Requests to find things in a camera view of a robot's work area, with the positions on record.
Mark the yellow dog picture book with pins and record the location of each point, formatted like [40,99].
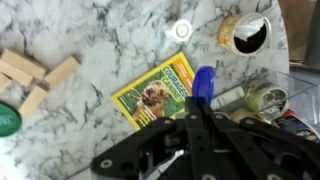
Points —
[153,90]

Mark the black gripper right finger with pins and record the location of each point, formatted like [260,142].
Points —
[253,150]

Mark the cup of dark coffee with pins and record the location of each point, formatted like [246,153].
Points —
[245,33]

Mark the green can with foil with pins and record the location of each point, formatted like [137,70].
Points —
[266,98]

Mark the small white cap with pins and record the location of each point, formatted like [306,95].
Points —
[181,30]

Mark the blue round plastic lid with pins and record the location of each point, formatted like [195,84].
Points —
[203,83]

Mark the dark blue red package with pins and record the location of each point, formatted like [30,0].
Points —
[295,128]

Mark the light wooden block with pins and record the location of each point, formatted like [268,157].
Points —
[61,71]
[13,75]
[26,61]
[33,100]

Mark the clear plastic storage container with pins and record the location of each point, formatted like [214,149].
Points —
[300,90]

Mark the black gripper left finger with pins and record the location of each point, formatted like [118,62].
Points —
[150,146]

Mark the white cylindrical tube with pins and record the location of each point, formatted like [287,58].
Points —
[228,98]

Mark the green round lid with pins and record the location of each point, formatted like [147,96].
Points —
[7,120]

